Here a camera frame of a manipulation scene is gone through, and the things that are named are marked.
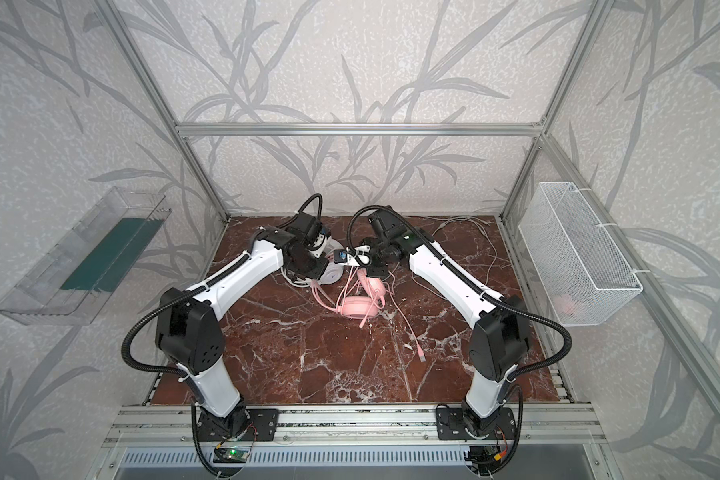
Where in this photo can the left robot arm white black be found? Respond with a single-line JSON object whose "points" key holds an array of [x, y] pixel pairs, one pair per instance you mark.
{"points": [[188, 330]]}

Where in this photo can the right wiring connector board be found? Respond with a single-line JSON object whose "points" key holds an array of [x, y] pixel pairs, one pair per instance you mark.
{"points": [[484, 458]]}

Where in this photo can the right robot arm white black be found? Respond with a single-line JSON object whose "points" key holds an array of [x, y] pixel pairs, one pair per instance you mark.
{"points": [[499, 325]]}

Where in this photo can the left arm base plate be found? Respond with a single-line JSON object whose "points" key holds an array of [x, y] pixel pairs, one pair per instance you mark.
{"points": [[252, 425]]}

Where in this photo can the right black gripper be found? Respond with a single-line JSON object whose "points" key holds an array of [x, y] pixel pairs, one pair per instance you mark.
{"points": [[371, 260]]}

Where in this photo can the pink headphones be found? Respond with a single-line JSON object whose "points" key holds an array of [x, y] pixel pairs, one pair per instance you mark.
{"points": [[362, 298]]}

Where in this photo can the clear plastic wall bin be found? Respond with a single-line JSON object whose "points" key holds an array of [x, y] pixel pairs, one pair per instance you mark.
{"points": [[71, 283]]}

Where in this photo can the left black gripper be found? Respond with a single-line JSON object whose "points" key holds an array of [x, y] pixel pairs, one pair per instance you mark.
{"points": [[303, 264]]}

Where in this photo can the aluminium front rail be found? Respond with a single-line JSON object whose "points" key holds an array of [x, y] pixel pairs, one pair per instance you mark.
{"points": [[354, 425]]}

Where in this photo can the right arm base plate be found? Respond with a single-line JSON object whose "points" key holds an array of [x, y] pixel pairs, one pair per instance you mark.
{"points": [[457, 423]]}

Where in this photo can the pink item in basket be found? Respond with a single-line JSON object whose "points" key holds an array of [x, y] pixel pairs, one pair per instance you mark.
{"points": [[566, 306]]}

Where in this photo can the green circuit board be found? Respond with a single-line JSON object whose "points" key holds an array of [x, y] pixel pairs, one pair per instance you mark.
{"points": [[230, 455]]}

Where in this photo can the white wire mesh basket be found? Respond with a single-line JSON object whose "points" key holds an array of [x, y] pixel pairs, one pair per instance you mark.
{"points": [[574, 253]]}

